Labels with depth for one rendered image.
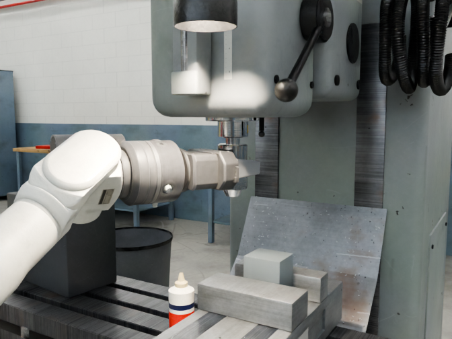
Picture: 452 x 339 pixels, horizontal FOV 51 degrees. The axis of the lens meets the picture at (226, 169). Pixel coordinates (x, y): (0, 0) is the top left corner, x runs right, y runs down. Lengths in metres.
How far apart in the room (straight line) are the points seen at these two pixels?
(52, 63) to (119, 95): 1.42
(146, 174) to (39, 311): 0.42
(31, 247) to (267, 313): 0.32
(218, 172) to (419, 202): 0.50
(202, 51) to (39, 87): 7.30
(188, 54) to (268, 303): 0.34
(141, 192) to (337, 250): 0.54
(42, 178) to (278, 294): 0.34
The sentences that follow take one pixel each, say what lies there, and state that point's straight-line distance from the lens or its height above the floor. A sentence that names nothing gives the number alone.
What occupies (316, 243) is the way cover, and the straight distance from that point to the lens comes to 1.06.
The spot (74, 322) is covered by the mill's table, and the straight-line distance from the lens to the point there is 0.89.
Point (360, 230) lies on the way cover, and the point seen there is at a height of 1.07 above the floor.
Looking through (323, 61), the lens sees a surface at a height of 1.40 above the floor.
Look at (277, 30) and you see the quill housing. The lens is 0.65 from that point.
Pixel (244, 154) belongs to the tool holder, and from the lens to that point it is 0.73.
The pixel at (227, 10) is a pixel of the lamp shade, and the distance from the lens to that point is 0.54.
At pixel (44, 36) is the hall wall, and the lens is 7.85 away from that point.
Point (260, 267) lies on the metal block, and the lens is 0.72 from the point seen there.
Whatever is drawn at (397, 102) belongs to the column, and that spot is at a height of 1.34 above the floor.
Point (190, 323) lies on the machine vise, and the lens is 0.68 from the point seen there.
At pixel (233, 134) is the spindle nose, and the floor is 1.28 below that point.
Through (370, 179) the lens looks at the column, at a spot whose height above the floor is 1.18.
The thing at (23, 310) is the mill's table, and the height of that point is 0.96.
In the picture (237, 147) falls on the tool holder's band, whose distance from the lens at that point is 0.72.
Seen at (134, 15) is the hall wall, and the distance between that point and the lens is 6.59.
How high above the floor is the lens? 1.31
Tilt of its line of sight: 6 degrees down
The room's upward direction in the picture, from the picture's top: straight up
